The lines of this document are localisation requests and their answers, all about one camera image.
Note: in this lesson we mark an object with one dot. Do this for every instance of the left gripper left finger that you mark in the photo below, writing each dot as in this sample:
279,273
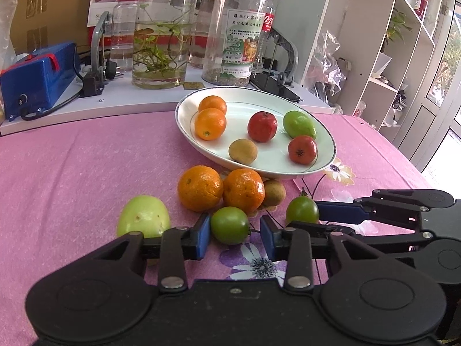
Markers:
173,248

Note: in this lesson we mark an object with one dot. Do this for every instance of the orange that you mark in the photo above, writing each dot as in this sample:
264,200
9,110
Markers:
200,189
210,124
244,189
214,102

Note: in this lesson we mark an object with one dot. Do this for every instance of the large light green fruit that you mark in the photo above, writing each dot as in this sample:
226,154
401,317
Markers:
146,214

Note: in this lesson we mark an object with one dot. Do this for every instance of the clear bottle red lid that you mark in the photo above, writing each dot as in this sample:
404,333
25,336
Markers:
122,39

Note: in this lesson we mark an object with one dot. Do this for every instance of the small brown kiwi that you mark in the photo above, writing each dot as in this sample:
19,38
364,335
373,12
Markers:
275,193

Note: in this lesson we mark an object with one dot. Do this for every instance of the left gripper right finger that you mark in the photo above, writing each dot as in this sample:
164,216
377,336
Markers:
299,244

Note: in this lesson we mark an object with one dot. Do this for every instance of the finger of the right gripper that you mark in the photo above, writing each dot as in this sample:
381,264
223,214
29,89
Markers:
439,258
396,207

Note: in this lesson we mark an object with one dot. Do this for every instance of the cola bottle red cap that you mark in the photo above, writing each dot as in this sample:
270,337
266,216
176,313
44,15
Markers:
264,35

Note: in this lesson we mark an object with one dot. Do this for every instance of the white ceramic plate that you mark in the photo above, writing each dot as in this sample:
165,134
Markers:
244,128

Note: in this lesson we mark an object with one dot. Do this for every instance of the brown kiwi fruit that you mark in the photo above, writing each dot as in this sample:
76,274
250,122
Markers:
243,151

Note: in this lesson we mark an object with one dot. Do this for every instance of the cardboard box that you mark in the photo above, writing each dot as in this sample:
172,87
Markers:
40,23

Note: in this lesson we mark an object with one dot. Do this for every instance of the blue plastic tool box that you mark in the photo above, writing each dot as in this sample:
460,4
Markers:
32,87

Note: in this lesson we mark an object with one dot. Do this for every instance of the red apple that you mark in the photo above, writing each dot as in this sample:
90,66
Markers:
302,150
262,127

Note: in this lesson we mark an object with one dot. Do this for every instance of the oblong green fruit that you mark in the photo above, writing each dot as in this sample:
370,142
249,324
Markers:
298,123

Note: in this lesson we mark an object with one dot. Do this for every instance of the clear jar with label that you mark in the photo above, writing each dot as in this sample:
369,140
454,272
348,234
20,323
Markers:
233,39

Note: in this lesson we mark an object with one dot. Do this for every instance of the glass vase with plant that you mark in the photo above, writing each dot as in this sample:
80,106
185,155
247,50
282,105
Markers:
162,38

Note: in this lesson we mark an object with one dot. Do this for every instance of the red bottle on shelf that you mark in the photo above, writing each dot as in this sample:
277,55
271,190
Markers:
420,8

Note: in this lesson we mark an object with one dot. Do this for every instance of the clear plastic bag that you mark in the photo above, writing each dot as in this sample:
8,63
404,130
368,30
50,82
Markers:
7,52

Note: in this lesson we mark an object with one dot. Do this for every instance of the potted green plant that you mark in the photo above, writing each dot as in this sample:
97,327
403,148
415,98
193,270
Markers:
396,26

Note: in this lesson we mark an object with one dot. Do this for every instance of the green tomato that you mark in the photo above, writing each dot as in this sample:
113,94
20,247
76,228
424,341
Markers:
230,226
302,209

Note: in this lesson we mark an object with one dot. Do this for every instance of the white raised board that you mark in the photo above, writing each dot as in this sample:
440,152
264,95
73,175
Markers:
121,97

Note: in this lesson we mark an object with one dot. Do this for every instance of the white shelf unit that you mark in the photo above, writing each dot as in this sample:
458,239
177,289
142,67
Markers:
360,26

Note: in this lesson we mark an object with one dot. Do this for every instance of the crumpled plastic wrap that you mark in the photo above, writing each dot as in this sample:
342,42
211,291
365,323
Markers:
327,73

